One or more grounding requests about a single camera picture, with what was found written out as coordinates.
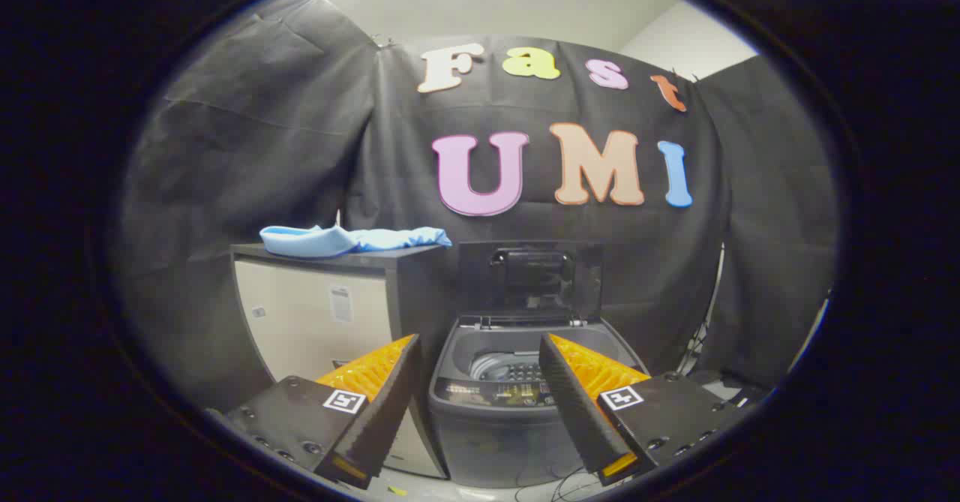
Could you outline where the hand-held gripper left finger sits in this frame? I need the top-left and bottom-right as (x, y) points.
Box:
(225, 333), (422, 490)

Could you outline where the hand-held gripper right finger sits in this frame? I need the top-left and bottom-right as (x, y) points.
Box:
(538, 333), (740, 486)

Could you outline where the grey washing machine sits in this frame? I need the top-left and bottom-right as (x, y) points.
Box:
(427, 314), (653, 488)

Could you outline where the light blue garment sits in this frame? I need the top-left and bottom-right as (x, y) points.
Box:
(259, 224), (453, 259)

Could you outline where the black backdrop cloth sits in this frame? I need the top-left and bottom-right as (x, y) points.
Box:
(120, 0), (837, 413)

